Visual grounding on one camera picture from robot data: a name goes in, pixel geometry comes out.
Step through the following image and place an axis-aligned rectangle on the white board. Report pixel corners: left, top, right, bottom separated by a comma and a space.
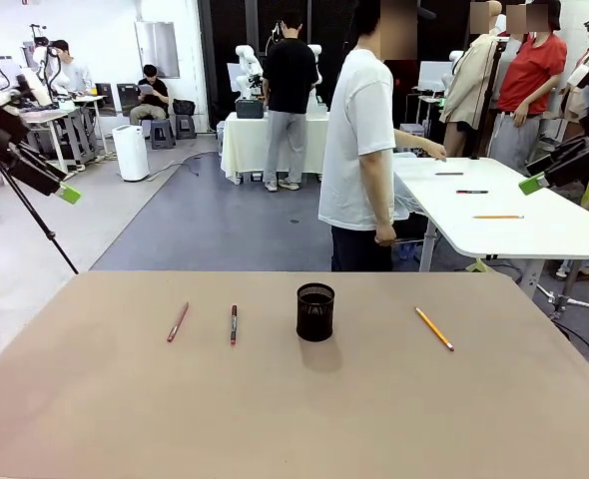
417, 60, 455, 94

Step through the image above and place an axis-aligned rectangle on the white air purifier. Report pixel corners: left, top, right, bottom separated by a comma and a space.
112, 124, 151, 183

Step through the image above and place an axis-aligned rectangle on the person in white T-shirt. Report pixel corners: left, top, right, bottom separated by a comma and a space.
317, 0, 448, 273

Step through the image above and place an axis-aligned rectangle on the gray plastic stool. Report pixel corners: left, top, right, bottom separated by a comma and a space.
174, 113, 199, 141
149, 119, 177, 151

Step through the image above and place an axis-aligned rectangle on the person in black shirt standing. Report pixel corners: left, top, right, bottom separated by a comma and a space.
262, 9, 320, 194

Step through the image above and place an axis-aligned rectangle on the mannequin in beige coat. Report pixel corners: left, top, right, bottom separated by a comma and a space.
438, 0, 506, 159

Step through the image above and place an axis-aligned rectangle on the red pencil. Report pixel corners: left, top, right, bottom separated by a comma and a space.
167, 300, 190, 343

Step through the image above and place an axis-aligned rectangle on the silver light stand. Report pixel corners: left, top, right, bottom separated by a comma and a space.
533, 268, 589, 320

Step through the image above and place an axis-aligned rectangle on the table with white cloth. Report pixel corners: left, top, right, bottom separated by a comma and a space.
220, 110, 331, 186

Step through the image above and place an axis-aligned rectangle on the seated person in gray shirt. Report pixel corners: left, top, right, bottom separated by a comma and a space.
49, 39, 96, 96

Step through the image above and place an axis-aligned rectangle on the seated person in black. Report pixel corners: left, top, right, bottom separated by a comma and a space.
129, 63, 171, 126

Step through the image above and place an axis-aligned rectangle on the person's right forearm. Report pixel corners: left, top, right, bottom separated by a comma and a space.
371, 149, 396, 229

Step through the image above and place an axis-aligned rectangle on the person's left forearm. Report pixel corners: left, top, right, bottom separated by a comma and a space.
392, 128, 433, 155

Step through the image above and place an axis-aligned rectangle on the black mesh pen holder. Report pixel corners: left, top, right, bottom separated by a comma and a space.
295, 281, 335, 343

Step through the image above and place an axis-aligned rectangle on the gray background desk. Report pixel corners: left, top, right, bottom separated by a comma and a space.
19, 94, 109, 174

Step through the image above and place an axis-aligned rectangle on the person's right hand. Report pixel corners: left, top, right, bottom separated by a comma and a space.
374, 223, 398, 248

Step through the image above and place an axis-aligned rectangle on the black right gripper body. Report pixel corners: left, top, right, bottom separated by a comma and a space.
543, 133, 589, 188

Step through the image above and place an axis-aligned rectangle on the silver wall panel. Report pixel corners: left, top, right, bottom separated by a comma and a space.
134, 20, 181, 80

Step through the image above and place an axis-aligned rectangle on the white desk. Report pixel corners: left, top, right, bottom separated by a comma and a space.
391, 157, 589, 300

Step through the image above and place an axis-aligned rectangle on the black tripod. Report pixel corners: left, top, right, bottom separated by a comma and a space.
0, 159, 80, 275

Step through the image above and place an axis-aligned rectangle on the dark green box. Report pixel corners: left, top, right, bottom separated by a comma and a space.
234, 98, 267, 120

